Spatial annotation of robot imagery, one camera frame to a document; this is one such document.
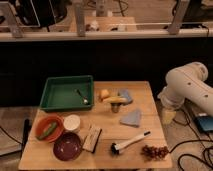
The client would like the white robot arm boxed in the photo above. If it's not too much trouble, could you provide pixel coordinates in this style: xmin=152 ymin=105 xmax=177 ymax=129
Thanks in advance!
xmin=158 ymin=62 xmax=213 ymax=124

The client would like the blue triangular cloth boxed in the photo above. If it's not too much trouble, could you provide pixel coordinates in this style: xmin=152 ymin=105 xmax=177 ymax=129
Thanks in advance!
xmin=120 ymin=109 xmax=141 ymax=127

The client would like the blue device on floor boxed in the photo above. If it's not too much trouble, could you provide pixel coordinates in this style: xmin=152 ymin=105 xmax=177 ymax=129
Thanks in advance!
xmin=195 ymin=116 xmax=213 ymax=133

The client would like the brown raisin pile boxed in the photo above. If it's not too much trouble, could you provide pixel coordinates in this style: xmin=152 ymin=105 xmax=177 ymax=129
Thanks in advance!
xmin=141 ymin=145 xmax=169 ymax=160

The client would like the wooden board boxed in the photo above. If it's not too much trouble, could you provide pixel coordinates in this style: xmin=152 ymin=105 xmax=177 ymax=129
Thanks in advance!
xmin=19 ymin=81 xmax=172 ymax=171

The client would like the blue sponge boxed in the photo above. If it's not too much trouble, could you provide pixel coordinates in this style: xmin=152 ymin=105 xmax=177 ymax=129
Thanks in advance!
xmin=118 ymin=89 xmax=133 ymax=105

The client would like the small dark cup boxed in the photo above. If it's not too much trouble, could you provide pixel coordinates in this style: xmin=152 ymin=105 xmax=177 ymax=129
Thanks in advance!
xmin=111 ymin=103 xmax=120 ymax=113

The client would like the white black dish brush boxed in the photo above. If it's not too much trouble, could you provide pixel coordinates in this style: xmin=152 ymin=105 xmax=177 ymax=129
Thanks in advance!
xmin=111 ymin=131 xmax=150 ymax=155

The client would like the orange fruit piece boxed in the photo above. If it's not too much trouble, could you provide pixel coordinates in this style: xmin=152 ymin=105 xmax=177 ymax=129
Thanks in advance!
xmin=99 ymin=89 xmax=110 ymax=101

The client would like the wooden block brush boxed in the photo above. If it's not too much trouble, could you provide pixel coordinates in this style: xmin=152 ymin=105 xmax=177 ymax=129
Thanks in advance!
xmin=83 ymin=125 xmax=102 ymax=152

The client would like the metal spoon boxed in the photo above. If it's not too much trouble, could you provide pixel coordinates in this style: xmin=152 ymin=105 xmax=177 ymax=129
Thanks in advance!
xmin=76 ymin=89 xmax=89 ymax=105

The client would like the white round container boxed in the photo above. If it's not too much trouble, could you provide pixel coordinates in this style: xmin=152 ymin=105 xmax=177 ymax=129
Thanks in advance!
xmin=63 ymin=115 xmax=81 ymax=132

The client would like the purple bowl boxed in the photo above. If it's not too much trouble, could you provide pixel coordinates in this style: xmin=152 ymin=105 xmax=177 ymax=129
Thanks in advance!
xmin=53 ymin=132 xmax=82 ymax=161

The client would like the green plastic tray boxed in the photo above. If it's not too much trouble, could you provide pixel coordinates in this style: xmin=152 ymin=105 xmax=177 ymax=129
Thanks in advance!
xmin=40 ymin=75 xmax=94 ymax=112

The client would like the green cucumber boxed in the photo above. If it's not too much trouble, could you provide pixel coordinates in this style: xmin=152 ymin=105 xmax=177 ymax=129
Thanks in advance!
xmin=37 ymin=122 xmax=57 ymax=140

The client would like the orange bowl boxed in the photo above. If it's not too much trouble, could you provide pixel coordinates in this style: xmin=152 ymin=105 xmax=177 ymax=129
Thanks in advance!
xmin=35 ymin=115 xmax=64 ymax=142

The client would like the black cable on floor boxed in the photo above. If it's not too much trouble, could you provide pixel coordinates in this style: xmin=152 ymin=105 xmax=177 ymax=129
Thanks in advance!
xmin=166 ymin=109 xmax=213 ymax=171

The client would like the white metal rail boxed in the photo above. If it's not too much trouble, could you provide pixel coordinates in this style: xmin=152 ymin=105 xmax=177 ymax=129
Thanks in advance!
xmin=0 ymin=28 xmax=213 ymax=42

